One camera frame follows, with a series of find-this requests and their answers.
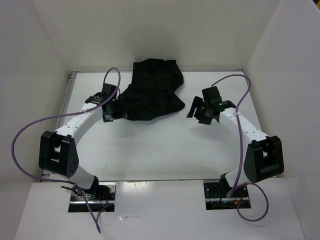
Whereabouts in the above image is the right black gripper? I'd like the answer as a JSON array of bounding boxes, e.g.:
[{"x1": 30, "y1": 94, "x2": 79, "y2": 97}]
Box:
[{"x1": 187, "y1": 95, "x2": 214, "y2": 125}]

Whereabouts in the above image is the black skirt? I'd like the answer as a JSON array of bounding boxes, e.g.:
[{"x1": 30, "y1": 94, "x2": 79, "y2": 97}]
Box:
[{"x1": 117, "y1": 58, "x2": 185, "y2": 121}]

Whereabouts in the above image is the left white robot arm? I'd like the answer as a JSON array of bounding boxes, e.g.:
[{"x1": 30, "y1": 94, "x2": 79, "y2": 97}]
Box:
[{"x1": 38, "y1": 92, "x2": 116, "y2": 200}]

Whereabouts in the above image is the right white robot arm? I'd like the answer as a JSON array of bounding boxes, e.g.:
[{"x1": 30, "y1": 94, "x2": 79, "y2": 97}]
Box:
[{"x1": 187, "y1": 96, "x2": 285, "y2": 197}]

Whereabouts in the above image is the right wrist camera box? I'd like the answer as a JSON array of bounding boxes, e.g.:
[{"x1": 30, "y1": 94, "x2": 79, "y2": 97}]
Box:
[{"x1": 201, "y1": 86, "x2": 222, "y2": 104}]

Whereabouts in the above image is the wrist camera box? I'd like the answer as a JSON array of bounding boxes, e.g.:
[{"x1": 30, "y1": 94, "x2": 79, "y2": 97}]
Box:
[
  {"x1": 101, "y1": 83, "x2": 117, "y2": 98},
  {"x1": 201, "y1": 86, "x2": 222, "y2": 104}
]

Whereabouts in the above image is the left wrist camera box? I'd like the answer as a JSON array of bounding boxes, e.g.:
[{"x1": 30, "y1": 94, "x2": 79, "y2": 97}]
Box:
[{"x1": 101, "y1": 83, "x2": 117, "y2": 98}]

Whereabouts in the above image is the aluminium table edge rail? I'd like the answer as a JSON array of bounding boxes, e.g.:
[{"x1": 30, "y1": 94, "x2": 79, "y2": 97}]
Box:
[{"x1": 39, "y1": 68, "x2": 244, "y2": 181}]

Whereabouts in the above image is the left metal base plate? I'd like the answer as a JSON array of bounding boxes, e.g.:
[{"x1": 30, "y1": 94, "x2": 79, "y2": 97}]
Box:
[{"x1": 68, "y1": 181, "x2": 117, "y2": 213}]

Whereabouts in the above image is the metal base plate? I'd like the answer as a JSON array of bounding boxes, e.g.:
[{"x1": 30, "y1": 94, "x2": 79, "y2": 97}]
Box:
[
  {"x1": 203, "y1": 179, "x2": 251, "y2": 211},
  {"x1": 68, "y1": 181, "x2": 117, "y2": 213}
]

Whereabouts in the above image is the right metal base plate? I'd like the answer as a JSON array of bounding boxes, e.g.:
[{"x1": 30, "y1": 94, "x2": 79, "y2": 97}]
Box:
[{"x1": 203, "y1": 179, "x2": 251, "y2": 211}]

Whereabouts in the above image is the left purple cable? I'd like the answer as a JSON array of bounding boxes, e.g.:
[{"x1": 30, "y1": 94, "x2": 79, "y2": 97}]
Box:
[{"x1": 11, "y1": 67, "x2": 123, "y2": 234}]

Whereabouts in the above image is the purple cable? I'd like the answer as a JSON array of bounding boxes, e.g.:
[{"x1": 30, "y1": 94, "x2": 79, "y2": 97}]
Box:
[
  {"x1": 11, "y1": 67, "x2": 123, "y2": 234},
  {"x1": 209, "y1": 73, "x2": 270, "y2": 222}
]

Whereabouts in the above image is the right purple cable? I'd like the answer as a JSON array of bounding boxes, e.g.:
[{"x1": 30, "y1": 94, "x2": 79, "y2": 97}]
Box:
[{"x1": 209, "y1": 73, "x2": 270, "y2": 222}]

